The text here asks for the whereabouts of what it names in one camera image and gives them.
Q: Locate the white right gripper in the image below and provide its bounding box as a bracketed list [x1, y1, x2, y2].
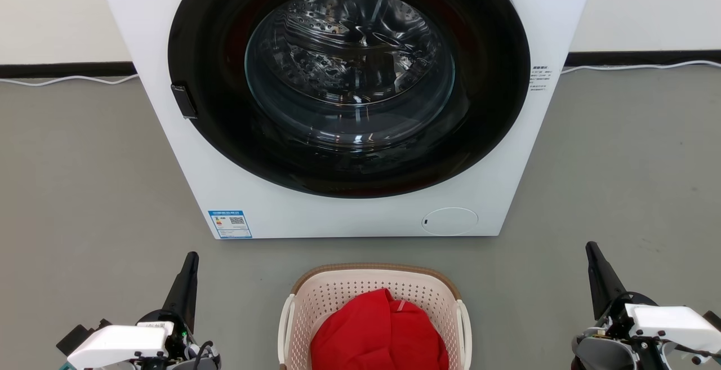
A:
[586, 241, 721, 370]

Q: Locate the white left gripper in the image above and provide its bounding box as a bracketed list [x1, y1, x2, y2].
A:
[66, 252, 199, 370]

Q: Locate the cream perforated laundry basket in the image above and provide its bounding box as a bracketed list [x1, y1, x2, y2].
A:
[277, 263, 473, 370]

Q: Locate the blue energy label sticker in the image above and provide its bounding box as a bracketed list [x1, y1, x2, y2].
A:
[208, 209, 253, 239]

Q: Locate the black round washer door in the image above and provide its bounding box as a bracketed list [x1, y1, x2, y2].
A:
[167, 0, 531, 199]

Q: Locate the round white filter cover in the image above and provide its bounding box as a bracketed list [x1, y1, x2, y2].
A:
[421, 207, 479, 236]

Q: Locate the white front-load washing machine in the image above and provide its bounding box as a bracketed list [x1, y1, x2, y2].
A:
[92, 0, 599, 240]

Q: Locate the red garment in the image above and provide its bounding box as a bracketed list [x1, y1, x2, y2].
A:
[310, 288, 449, 370]

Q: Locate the small white text sticker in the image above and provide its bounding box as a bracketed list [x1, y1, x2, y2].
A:
[529, 65, 554, 93]

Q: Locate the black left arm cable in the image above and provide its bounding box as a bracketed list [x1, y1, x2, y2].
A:
[193, 340, 221, 370]

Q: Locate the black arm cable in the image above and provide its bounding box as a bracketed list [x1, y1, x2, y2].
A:
[659, 341, 721, 360]
[193, 340, 221, 370]

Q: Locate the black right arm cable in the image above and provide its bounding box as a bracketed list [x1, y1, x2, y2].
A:
[659, 341, 721, 360]

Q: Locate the black door latch handle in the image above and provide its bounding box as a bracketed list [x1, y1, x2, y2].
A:
[171, 83, 198, 119]

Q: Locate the white floor cable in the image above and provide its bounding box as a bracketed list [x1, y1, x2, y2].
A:
[561, 60, 721, 75]
[0, 74, 139, 87]

